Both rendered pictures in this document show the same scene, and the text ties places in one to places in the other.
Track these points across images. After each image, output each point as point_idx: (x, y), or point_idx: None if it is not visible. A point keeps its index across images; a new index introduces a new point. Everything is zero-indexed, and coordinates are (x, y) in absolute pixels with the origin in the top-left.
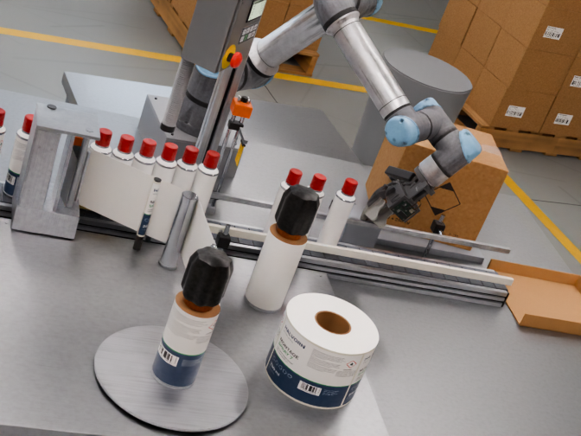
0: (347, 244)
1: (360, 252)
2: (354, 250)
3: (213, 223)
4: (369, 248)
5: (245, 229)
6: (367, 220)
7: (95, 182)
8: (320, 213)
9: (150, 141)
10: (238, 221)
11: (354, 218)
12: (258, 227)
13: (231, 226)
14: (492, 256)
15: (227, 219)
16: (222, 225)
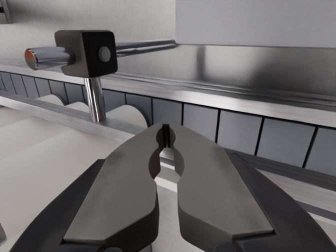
0: (191, 97)
1: (173, 190)
2: (158, 182)
3: (6, 79)
4: (260, 109)
5: (33, 85)
6: (169, 146)
7: None
8: (47, 118)
9: None
10: (48, 1)
11: (128, 134)
12: (72, 8)
13: (19, 80)
14: None
15: (37, 3)
16: (13, 81)
